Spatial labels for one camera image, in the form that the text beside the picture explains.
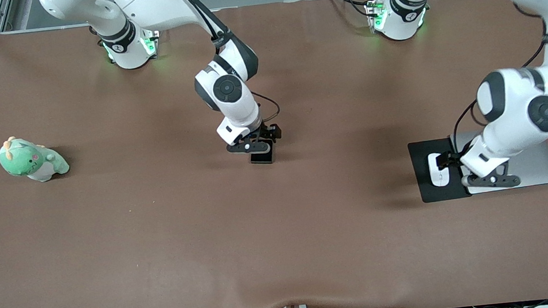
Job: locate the brown table mat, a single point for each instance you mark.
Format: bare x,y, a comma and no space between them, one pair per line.
281,233

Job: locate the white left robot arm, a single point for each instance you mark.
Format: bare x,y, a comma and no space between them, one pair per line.
525,99

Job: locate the black mouse pad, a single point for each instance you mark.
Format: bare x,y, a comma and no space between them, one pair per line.
422,180

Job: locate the black phone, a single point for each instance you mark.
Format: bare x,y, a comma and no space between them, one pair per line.
262,157

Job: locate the green plush dinosaur toy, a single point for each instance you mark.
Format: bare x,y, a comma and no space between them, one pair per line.
31,162

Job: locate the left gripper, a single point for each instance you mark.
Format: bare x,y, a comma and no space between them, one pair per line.
453,157

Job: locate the silver laptop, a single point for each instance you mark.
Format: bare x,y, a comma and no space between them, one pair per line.
537,169

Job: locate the white computer mouse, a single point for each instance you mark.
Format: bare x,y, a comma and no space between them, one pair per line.
440,178

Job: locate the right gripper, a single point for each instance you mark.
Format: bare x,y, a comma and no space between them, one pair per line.
267,132

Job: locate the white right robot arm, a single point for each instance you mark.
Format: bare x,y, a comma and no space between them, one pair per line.
233,92

